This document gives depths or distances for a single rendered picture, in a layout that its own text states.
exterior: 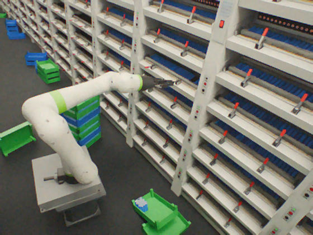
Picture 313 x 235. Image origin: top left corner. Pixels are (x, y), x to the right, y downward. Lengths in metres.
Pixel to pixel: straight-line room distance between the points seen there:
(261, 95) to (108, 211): 1.34
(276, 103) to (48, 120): 1.00
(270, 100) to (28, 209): 1.75
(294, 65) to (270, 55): 0.11
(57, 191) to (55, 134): 0.62
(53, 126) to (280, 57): 0.99
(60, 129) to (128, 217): 1.04
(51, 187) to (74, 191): 0.15
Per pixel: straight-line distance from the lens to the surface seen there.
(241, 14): 1.23
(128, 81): 1.14
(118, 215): 1.81
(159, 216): 1.73
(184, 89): 1.44
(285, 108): 1.13
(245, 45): 1.15
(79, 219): 1.78
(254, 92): 1.17
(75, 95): 1.15
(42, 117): 1.01
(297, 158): 1.20
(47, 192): 1.53
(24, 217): 1.93
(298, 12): 1.06
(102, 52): 2.39
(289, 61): 1.08
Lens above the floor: 1.57
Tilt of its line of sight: 36 degrees down
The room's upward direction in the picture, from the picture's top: 9 degrees clockwise
